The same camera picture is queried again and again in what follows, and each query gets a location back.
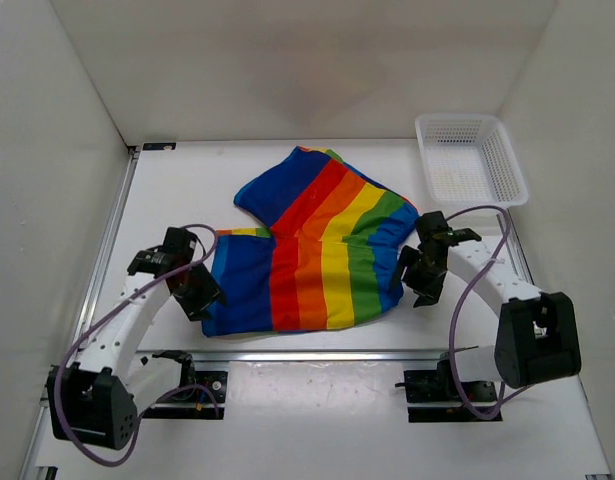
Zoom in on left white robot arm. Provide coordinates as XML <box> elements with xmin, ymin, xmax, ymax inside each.
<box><xmin>46</xmin><ymin>225</ymin><xmax>226</xmax><ymax>450</ymax></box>

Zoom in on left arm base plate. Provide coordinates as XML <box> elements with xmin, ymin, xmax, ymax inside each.
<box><xmin>128</xmin><ymin>350</ymin><xmax>228</xmax><ymax>420</ymax></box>

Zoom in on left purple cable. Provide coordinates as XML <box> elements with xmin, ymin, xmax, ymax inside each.
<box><xmin>53</xmin><ymin>223</ymin><xmax>221</xmax><ymax>469</ymax></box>

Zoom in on black corner label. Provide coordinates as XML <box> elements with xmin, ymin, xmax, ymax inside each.
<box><xmin>142</xmin><ymin>142</ymin><xmax>177</xmax><ymax>151</ymax></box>

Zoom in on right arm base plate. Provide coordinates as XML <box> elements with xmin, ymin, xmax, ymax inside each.
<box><xmin>394</xmin><ymin>350</ymin><xmax>504</xmax><ymax>423</ymax></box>

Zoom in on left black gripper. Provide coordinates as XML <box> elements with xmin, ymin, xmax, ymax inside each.
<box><xmin>173</xmin><ymin>261</ymin><xmax>228</xmax><ymax>322</ymax></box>

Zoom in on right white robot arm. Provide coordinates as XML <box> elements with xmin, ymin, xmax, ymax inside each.
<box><xmin>391</xmin><ymin>211</ymin><xmax>582</xmax><ymax>400</ymax></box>

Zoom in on white plastic basket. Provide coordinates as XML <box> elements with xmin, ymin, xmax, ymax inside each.
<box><xmin>415</xmin><ymin>113</ymin><xmax>529</xmax><ymax>209</ymax></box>

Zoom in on rainbow striped shorts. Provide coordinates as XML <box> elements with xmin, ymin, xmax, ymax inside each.
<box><xmin>202</xmin><ymin>146</ymin><xmax>419</xmax><ymax>337</ymax></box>

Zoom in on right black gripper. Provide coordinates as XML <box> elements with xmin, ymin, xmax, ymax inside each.
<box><xmin>388</xmin><ymin>245</ymin><xmax>447</xmax><ymax>308</ymax></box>

